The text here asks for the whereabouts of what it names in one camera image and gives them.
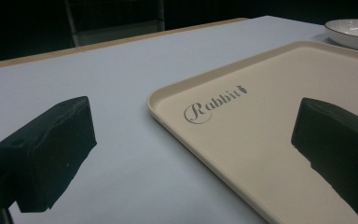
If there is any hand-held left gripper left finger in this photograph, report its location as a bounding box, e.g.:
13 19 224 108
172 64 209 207
0 95 98 214

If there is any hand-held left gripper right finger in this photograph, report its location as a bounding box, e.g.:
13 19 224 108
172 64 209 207
290 97 358 217

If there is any beige plastic tray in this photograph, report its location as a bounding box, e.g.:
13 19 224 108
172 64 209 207
145 39 358 224

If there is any white ribbed bowl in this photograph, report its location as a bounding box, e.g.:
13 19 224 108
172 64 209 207
324 19 358 54

